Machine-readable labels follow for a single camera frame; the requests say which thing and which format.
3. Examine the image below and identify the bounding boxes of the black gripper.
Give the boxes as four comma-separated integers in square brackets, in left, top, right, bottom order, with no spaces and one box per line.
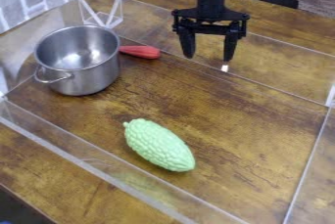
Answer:
[172,8,251,62]

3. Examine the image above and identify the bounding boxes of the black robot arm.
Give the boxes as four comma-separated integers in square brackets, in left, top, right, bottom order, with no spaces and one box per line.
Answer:
[172,0,251,64]

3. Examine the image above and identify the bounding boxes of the orange spoon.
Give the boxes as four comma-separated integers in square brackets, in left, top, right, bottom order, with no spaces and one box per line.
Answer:
[120,46,161,60]

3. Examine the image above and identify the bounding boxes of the clear acrylic tray walls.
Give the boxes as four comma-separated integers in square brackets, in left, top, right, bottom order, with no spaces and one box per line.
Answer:
[0,0,335,224]

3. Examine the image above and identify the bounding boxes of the stainless steel pot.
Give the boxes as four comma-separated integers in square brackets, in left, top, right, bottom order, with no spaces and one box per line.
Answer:
[34,24,121,96]

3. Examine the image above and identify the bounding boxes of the green bitter gourd toy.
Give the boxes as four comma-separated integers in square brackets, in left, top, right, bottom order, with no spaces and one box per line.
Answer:
[124,118,196,172]

